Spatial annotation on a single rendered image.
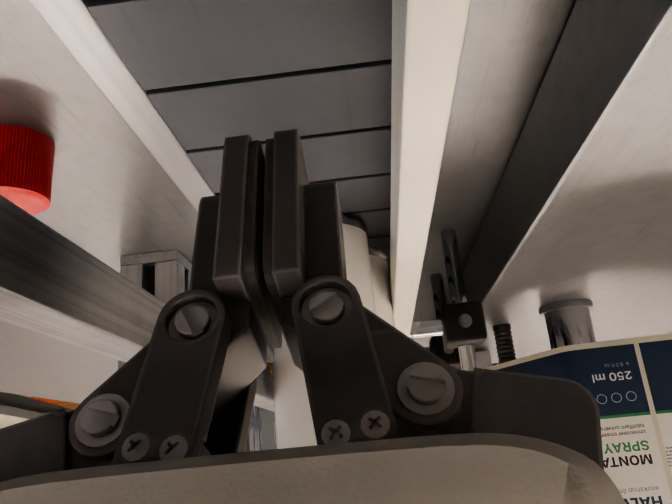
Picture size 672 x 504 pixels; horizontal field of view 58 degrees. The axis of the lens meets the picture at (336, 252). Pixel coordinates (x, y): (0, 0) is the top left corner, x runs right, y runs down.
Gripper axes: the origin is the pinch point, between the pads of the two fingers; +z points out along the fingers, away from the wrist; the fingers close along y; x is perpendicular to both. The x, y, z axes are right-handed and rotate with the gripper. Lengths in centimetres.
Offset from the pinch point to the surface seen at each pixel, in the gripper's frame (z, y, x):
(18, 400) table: 88, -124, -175
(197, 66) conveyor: 6.7, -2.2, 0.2
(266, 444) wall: 278, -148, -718
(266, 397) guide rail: 3.5, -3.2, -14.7
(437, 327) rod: 14.7, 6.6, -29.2
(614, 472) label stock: 6.5, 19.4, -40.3
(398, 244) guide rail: 6.0, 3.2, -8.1
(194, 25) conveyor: 6.1, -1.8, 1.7
